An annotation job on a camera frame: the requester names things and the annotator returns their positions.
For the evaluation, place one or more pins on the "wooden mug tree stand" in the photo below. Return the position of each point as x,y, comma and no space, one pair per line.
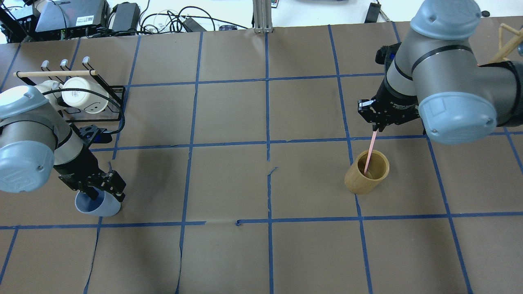
506,48

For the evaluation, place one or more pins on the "black computer box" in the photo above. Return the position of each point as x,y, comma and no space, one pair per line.
73,14

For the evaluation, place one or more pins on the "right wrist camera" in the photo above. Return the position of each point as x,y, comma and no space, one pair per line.
386,54

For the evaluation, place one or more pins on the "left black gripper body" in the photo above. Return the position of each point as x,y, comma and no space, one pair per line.
74,170

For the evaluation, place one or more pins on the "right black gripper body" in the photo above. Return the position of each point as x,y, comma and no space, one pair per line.
395,102

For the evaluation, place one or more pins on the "black power adapter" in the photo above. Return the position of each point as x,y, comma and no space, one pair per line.
125,16

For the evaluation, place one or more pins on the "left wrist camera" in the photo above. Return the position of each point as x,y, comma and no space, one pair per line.
92,134

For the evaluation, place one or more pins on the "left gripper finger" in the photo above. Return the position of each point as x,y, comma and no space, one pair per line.
119,194
92,192

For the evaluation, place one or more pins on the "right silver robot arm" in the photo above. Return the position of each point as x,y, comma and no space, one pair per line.
433,75

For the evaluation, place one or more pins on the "bamboo cylinder holder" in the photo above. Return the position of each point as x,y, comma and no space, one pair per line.
378,170

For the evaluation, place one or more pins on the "aluminium frame post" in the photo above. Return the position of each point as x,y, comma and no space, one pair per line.
262,15

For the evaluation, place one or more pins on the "black wire mug rack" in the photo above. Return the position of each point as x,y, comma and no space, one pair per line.
50,84

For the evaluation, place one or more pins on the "light blue cup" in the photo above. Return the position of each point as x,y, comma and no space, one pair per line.
104,205

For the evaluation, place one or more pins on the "white mug near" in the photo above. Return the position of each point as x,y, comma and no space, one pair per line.
86,101

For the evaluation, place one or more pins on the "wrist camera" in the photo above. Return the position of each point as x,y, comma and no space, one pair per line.
386,54
92,134

